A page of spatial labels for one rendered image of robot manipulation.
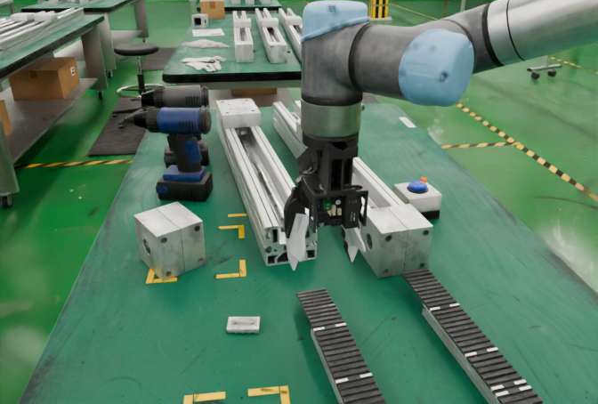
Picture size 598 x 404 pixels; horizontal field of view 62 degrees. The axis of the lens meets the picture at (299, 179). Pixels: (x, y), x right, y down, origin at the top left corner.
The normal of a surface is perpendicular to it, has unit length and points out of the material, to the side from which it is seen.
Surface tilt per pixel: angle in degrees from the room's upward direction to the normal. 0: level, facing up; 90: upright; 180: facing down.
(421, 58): 65
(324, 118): 90
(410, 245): 90
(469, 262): 0
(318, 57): 90
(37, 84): 90
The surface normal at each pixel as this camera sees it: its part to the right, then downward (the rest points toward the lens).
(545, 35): -0.49, 0.65
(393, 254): 0.26, 0.41
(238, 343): 0.00, -0.91
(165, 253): 0.64, 0.32
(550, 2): -0.70, -0.08
